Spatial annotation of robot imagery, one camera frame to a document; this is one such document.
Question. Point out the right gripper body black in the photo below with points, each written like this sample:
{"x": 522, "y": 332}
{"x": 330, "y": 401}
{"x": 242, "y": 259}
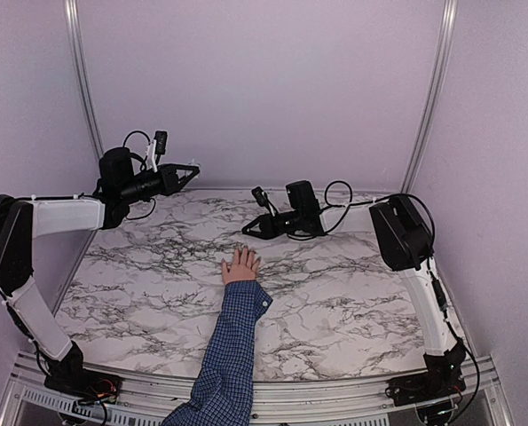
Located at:
{"x": 275, "y": 231}

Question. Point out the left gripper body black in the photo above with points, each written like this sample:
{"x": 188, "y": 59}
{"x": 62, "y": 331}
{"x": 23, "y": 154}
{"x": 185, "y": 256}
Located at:
{"x": 164, "y": 188}

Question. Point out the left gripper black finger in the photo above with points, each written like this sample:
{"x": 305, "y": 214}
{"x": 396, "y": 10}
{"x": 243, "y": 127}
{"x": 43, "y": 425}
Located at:
{"x": 186, "y": 167}
{"x": 185, "y": 175}

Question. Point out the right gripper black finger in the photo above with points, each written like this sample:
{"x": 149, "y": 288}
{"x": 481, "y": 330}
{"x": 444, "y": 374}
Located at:
{"x": 258, "y": 234}
{"x": 255, "y": 226}

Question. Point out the clear nail polish bottle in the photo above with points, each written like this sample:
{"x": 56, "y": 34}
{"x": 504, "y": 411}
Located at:
{"x": 194, "y": 162}

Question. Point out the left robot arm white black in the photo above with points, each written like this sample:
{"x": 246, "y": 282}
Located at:
{"x": 24, "y": 219}

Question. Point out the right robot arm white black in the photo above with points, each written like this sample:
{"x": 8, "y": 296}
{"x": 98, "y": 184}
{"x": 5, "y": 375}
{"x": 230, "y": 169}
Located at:
{"x": 405, "y": 234}

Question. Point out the blue checked shirt forearm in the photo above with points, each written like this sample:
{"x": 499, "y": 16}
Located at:
{"x": 223, "y": 392}

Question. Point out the person's bare hand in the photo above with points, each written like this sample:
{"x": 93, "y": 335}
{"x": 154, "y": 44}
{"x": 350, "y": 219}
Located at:
{"x": 243, "y": 267}

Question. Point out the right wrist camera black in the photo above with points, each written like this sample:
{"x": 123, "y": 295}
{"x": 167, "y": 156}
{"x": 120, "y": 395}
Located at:
{"x": 262, "y": 199}

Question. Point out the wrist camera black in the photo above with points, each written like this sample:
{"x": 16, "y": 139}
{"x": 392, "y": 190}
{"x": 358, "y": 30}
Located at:
{"x": 156, "y": 148}
{"x": 262, "y": 199}

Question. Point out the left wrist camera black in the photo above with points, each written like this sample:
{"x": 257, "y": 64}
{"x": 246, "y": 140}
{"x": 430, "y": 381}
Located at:
{"x": 156, "y": 148}

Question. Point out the left aluminium corner post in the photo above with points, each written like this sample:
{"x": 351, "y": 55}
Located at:
{"x": 74, "y": 32}

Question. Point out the aluminium corner post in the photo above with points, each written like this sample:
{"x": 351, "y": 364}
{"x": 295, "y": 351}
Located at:
{"x": 436, "y": 84}
{"x": 74, "y": 32}

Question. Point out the aluminium front frame rail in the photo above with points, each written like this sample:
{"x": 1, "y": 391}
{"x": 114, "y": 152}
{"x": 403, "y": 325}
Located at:
{"x": 145, "y": 399}

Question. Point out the right aluminium corner post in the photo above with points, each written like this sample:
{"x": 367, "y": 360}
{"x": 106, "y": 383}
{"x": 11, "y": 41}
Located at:
{"x": 436, "y": 84}

